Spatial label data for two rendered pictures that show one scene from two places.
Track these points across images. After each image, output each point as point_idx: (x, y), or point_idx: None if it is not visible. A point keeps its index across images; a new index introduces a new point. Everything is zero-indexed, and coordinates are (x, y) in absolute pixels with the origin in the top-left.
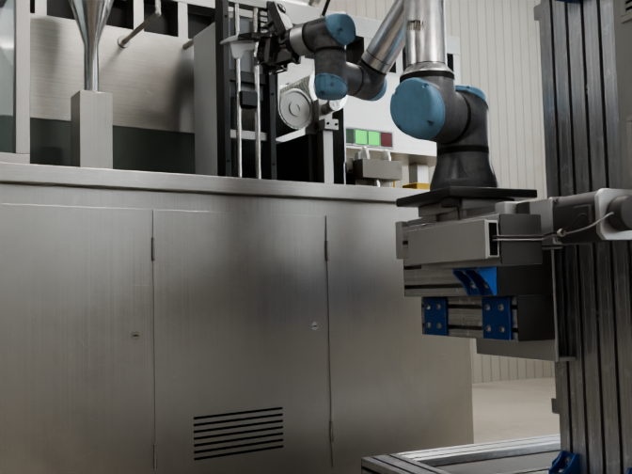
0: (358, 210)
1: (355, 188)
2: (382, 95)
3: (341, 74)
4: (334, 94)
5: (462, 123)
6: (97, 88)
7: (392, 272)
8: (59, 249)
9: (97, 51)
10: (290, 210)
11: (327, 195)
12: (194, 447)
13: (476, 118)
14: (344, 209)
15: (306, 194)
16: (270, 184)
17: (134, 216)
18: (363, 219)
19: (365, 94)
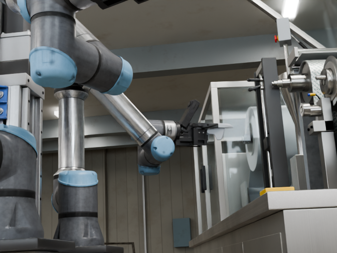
0: (249, 233)
1: (235, 215)
2: (156, 155)
3: (138, 161)
4: (142, 174)
5: (56, 205)
6: (299, 152)
7: None
8: None
9: (297, 127)
10: (237, 239)
11: (231, 225)
12: None
13: (56, 196)
14: (246, 233)
15: (228, 226)
16: (223, 223)
17: (220, 252)
18: (250, 242)
19: (153, 161)
